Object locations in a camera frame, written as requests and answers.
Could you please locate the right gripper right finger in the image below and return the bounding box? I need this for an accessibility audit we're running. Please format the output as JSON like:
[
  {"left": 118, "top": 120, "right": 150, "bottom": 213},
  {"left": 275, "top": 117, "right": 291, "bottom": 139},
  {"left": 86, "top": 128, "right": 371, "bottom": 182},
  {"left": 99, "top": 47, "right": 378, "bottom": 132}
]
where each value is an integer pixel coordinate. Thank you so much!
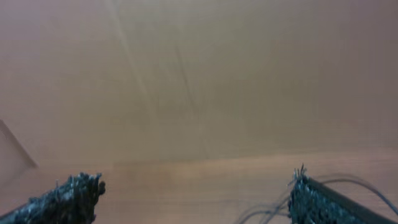
[{"left": 287, "top": 166, "right": 397, "bottom": 224}]

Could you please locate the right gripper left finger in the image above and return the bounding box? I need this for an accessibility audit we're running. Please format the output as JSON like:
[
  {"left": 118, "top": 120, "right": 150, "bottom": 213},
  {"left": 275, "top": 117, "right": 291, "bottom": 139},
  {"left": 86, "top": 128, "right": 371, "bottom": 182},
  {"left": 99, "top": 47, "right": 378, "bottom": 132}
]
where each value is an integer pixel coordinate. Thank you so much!
[{"left": 1, "top": 172, "right": 106, "bottom": 224}]

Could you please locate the black USB charging cable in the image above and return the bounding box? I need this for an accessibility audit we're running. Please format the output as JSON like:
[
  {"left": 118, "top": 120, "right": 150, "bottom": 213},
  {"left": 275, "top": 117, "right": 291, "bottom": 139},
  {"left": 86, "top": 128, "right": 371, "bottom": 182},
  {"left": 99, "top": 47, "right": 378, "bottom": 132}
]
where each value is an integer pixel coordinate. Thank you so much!
[{"left": 233, "top": 173, "right": 398, "bottom": 224}]

